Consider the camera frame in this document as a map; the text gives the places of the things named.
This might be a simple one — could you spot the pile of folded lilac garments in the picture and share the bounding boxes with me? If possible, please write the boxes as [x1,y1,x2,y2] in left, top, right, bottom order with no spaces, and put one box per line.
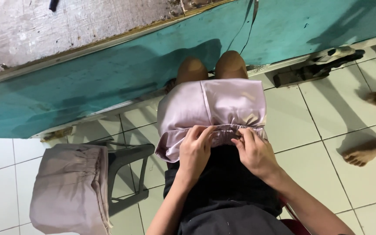
[29,144,113,235]

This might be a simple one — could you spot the lilac satin shorts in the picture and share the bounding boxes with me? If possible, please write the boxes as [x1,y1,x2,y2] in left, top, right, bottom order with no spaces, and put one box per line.
[155,78,269,163]

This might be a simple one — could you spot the thin black strap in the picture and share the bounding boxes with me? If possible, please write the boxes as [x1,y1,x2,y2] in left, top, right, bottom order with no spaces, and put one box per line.
[227,0,259,55]

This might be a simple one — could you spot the person's bare legs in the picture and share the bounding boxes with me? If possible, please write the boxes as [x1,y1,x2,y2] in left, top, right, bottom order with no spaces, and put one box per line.
[175,50,249,86]

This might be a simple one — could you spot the person's right hand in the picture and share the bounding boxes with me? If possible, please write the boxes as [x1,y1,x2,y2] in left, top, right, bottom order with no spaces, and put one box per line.
[230,127,281,184]

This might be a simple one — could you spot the person's left hand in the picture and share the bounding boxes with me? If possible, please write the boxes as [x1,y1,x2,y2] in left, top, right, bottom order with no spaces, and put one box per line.
[178,125,218,185]

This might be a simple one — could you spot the red chair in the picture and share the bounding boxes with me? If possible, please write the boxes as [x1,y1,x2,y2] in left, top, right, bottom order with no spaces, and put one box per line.
[279,196,311,235]

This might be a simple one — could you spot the person's black clothing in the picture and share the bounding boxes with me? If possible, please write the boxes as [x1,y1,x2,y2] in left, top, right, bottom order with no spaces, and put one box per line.
[163,145,294,235]

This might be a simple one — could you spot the grey plastic stool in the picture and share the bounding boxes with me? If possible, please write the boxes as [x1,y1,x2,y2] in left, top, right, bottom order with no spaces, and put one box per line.
[87,140,156,217]

